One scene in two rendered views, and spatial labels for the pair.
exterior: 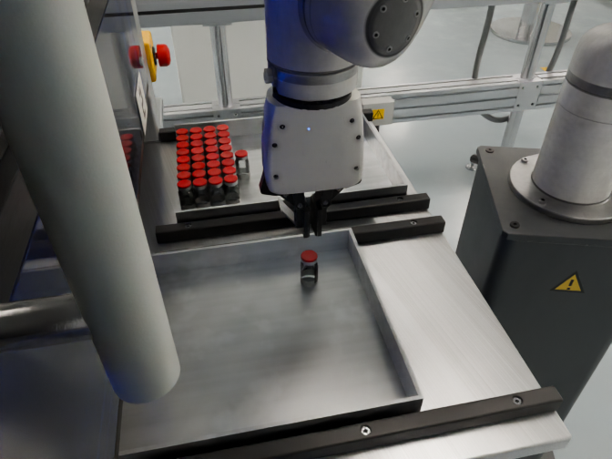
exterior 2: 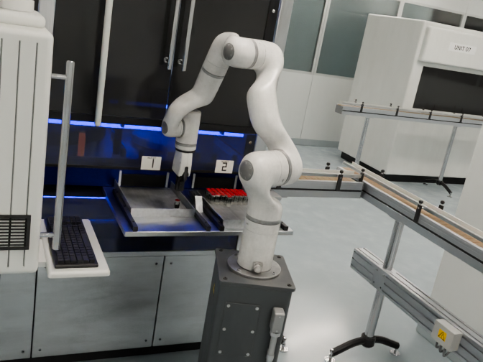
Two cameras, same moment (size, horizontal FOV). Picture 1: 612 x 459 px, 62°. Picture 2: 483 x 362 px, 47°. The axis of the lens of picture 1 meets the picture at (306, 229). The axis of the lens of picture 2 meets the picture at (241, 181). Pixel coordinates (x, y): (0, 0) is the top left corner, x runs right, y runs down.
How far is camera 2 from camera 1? 2.16 m
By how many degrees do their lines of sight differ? 68
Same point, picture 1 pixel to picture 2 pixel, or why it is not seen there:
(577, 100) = not seen: hidden behind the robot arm
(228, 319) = (159, 200)
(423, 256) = (192, 226)
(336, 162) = (177, 166)
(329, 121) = (178, 154)
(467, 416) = (128, 215)
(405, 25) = (164, 128)
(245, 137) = not seen: hidden behind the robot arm
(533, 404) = (131, 223)
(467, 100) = not seen: outside the picture
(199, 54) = (454, 263)
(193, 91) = (440, 284)
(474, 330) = (160, 228)
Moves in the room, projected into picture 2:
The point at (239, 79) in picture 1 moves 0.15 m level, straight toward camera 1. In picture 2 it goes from (468, 296) to (447, 296)
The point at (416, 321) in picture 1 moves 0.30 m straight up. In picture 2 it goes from (162, 221) to (172, 146)
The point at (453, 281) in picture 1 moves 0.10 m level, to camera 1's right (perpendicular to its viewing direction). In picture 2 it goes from (180, 228) to (183, 239)
